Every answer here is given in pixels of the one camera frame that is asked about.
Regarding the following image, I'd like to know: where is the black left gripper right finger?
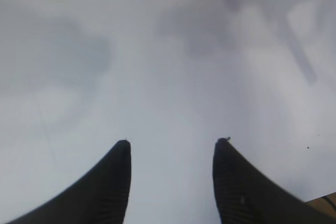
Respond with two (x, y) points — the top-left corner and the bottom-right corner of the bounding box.
(212, 138), (335, 223)

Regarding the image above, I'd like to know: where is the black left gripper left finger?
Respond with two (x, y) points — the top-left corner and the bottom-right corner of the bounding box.
(12, 140), (131, 223)

